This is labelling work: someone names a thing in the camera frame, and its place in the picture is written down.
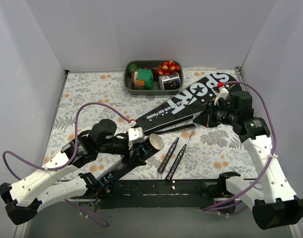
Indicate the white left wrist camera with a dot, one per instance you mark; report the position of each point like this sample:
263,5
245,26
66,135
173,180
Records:
135,135

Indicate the dark grape bunch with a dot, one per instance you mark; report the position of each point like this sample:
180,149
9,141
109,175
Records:
154,71

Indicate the red yellow fruit bunch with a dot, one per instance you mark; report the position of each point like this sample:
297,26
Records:
168,67

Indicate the black printed can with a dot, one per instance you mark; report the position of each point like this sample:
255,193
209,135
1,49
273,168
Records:
170,82

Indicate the right badminton racket handle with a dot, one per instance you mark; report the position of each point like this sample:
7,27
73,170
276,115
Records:
175,164

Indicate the black sport racket bag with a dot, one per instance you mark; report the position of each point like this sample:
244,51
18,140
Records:
184,104

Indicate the floral table mat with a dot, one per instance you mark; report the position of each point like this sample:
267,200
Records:
90,97

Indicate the green wrapped box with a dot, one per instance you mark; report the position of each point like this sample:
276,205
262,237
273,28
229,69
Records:
142,79

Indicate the green lime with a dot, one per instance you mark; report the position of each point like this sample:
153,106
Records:
131,68

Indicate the left badminton racket handle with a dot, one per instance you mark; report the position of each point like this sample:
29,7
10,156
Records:
168,155

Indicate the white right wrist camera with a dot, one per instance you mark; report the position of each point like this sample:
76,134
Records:
222,90

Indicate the black base bar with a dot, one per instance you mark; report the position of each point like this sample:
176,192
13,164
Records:
181,193

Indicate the grey plastic tray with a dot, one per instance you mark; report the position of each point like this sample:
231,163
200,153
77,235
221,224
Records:
156,91

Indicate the badminton racket handle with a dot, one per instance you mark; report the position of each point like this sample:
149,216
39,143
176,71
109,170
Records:
175,164
168,155

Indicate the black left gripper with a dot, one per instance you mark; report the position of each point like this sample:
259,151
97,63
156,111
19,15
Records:
131,153

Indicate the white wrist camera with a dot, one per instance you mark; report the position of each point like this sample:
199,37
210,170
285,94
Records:
222,90
135,135

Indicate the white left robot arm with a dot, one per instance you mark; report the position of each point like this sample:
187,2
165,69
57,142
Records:
25,198

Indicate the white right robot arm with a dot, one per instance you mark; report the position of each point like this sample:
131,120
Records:
277,204

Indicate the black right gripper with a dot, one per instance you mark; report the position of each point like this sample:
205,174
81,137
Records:
210,116

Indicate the black shuttlecock tube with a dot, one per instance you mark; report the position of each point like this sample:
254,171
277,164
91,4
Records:
154,144

